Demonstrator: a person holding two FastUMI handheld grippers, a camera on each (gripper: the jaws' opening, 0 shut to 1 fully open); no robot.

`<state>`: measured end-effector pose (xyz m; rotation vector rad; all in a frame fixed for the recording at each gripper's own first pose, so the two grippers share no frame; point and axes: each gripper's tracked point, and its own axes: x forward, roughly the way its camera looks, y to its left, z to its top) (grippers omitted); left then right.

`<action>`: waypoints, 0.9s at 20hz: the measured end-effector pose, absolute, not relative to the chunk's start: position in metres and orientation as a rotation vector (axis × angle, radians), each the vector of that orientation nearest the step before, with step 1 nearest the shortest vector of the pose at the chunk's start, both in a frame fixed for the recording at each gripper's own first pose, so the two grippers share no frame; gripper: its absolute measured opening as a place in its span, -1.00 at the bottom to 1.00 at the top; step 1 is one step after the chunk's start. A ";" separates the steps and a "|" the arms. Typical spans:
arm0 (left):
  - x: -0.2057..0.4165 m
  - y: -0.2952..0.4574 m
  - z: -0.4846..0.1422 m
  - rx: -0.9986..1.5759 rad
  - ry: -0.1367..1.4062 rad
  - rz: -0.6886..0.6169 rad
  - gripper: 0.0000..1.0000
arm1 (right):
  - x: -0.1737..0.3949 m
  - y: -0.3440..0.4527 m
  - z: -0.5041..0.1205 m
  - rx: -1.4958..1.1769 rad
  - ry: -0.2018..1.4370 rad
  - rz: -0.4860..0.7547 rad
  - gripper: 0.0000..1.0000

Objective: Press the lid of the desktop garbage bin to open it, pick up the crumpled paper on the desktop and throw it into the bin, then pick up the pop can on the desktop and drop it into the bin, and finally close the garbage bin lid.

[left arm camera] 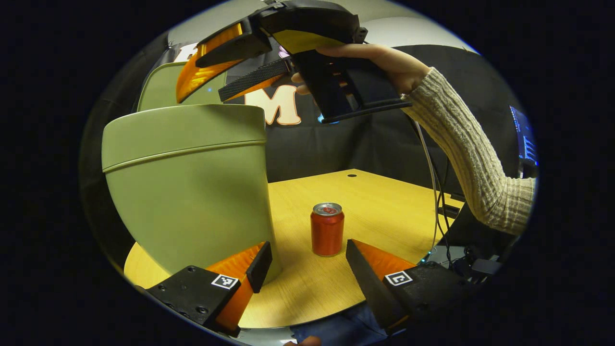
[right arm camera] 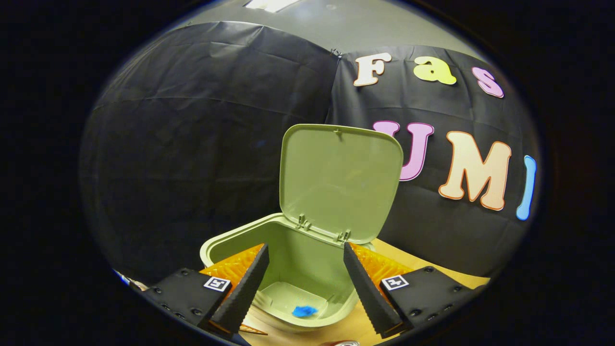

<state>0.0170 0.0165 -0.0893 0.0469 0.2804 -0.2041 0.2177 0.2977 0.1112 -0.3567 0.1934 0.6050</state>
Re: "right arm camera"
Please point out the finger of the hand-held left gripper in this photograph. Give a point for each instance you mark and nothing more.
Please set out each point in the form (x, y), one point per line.
(252, 329)

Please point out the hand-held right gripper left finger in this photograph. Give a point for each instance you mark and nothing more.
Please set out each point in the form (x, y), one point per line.
(250, 283)

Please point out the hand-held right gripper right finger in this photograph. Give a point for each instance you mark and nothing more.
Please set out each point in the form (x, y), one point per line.
(362, 288)

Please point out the blue paper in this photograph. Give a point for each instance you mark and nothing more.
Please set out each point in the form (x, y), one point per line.
(304, 311)

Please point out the green desktop garbage bin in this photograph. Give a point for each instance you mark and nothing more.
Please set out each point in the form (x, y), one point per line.
(307, 259)

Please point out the green garbage bin lid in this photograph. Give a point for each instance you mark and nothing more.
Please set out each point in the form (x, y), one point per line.
(341, 182)

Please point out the black backdrop cloth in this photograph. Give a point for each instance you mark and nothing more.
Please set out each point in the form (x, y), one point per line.
(192, 168)

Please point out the ceiling light panel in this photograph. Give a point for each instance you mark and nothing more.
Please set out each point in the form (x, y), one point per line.
(271, 4)

